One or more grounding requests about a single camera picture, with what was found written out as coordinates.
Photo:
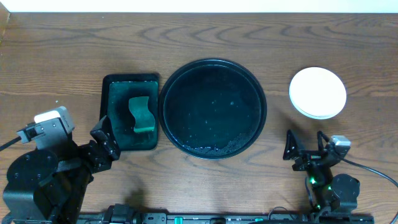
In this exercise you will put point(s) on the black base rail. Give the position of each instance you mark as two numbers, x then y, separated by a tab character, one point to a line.
125	214

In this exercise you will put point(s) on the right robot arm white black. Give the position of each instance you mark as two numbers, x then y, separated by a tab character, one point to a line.
334	193

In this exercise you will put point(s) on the green and yellow sponge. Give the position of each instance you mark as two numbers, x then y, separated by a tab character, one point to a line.
144	119

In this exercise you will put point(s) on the white plate with green stain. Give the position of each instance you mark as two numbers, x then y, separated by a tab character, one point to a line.
316	86

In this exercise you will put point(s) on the round black tray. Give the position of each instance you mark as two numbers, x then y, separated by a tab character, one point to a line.
212	108

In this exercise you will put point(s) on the rectangular dark green tray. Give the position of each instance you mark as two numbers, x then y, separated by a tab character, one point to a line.
117	89

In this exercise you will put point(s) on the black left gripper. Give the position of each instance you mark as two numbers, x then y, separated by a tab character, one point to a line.
97	152

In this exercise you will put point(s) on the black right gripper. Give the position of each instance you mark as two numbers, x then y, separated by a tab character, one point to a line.
311	157

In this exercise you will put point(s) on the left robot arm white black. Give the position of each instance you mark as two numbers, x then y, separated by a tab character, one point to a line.
48	184

